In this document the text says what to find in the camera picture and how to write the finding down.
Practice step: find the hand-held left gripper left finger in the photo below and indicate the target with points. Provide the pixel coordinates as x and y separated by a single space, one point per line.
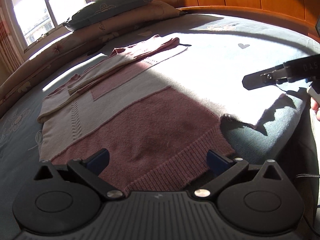
100 158

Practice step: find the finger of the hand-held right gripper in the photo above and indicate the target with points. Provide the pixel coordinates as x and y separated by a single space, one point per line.
257 80

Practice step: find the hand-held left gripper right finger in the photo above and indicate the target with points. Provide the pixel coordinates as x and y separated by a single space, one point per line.
216 160

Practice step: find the pink and white knit sweater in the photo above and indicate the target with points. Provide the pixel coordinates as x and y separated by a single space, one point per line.
150 120

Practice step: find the person's right hand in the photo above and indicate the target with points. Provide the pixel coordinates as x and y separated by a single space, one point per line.
316 108

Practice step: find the pink floral folded quilt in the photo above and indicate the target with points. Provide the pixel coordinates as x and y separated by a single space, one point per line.
125 20

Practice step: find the blue floral pillow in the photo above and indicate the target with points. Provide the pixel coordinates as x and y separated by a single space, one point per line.
112 7

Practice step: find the window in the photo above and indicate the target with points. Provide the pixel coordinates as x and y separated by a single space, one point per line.
45 10

